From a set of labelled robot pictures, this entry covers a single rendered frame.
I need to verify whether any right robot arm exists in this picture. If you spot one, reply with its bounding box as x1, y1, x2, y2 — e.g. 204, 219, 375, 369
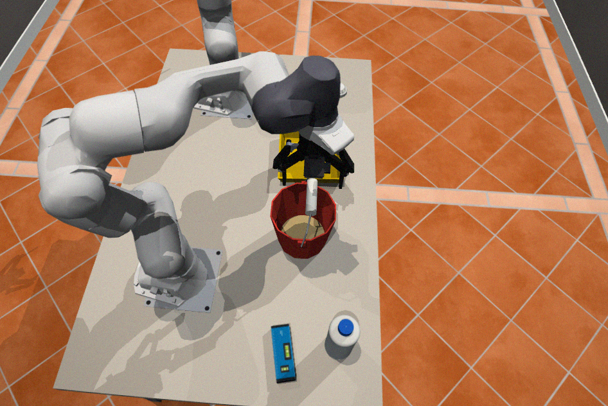
37, 51, 354, 307

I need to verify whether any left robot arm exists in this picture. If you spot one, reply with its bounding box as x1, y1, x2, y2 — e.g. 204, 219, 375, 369
194, 0, 247, 116

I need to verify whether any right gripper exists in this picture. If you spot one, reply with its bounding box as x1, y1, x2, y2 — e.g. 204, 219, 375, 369
273, 135, 354, 189

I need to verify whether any yellow square tray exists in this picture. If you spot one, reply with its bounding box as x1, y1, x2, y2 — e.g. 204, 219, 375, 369
278, 131, 340, 183

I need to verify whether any blue spirit level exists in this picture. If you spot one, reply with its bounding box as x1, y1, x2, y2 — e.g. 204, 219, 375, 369
271, 324, 296, 384

